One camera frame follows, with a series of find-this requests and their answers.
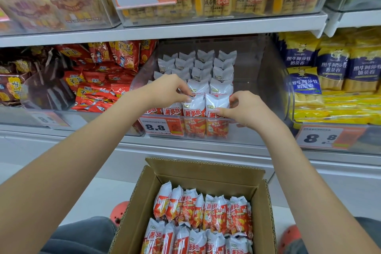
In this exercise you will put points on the person's left leg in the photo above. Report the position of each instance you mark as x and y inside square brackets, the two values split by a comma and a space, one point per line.
[83, 237]

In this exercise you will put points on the person's left fingers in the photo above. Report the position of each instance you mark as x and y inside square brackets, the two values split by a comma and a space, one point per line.
[183, 91]

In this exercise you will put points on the red white snack packet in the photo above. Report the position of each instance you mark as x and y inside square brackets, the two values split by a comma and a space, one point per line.
[216, 127]
[194, 114]

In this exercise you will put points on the brown cardboard box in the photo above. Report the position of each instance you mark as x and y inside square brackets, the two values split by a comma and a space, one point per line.
[262, 203]

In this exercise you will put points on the white shelf board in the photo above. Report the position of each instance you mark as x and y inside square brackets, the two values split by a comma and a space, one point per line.
[178, 30]
[351, 20]
[89, 146]

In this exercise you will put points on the red clog shoe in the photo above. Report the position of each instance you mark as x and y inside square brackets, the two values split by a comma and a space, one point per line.
[119, 213]
[288, 237]

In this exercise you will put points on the person's right forearm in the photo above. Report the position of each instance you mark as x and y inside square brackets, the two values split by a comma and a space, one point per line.
[309, 191]

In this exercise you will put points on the stack of yellow blue packets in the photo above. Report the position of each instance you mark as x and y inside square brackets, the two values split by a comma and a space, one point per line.
[342, 84]

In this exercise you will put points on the person's right hand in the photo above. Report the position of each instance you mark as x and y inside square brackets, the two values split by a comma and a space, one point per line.
[248, 111]

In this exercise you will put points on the pile of red noodle packets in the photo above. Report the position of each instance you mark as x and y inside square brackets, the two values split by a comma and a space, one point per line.
[101, 78]

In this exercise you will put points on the pile of dark brown packets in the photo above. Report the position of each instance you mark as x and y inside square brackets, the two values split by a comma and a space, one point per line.
[35, 84]

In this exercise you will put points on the person's left forearm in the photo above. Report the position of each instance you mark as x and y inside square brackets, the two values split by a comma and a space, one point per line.
[74, 167]

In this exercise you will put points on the rows of red white packets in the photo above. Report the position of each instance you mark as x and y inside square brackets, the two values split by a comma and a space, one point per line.
[205, 69]

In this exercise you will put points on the person's right thumb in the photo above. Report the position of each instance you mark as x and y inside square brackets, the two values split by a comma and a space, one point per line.
[224, 111]

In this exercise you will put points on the person's left hand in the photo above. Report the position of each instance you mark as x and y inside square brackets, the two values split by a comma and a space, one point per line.
[162, 91]

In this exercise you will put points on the pile of red white packets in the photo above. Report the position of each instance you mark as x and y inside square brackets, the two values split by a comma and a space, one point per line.
[202, 221]

